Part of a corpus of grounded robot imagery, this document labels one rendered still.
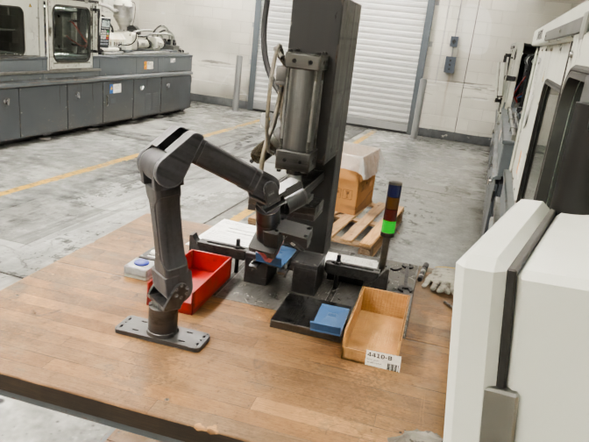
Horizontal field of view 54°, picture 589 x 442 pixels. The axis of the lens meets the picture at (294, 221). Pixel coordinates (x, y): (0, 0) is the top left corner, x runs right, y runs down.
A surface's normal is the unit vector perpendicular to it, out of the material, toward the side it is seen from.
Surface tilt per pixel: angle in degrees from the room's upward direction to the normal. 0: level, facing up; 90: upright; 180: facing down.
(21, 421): 0
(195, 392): 0
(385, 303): 90
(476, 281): 90
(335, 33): 90
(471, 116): 90
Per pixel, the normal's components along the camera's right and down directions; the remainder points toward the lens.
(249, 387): 0.11, -0.94
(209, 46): -0.32, 0.26
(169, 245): 0.56, 0.31
